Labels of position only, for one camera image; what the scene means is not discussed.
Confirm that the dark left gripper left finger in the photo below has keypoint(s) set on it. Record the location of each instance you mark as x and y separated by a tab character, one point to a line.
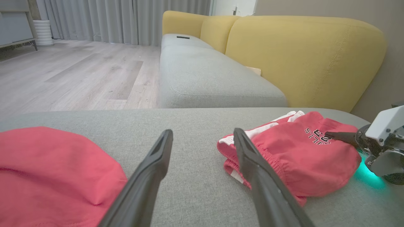
139	201

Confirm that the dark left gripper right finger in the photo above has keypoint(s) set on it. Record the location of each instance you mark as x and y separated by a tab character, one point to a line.
271	205

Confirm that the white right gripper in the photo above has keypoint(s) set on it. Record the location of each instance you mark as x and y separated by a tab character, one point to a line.
385	126

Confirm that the red shorts with white stripes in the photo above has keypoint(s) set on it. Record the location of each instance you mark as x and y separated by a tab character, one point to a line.
300	164

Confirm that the red basketball jersey white sleeves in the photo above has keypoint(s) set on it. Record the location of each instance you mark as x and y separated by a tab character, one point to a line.
47	173

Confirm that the large yellow sofa backrest cushion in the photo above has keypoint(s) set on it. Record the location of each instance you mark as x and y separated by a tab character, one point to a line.
300	56

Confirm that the small beige wooden piece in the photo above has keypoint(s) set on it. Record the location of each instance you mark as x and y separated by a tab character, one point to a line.
255	70

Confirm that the grey fabric sofa seat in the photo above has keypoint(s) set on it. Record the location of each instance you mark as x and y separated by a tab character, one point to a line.
205	78

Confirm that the grey pleated curtain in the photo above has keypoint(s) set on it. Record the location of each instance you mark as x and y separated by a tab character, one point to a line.
110	19

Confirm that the white ribbed cylinder appliance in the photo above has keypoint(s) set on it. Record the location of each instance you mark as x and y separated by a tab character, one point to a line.
43	33

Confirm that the small dark wall fixture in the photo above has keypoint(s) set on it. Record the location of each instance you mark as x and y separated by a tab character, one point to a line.
235	10

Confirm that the grey cabinet with wood frame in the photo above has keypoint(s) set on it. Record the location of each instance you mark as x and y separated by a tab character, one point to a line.
14	25

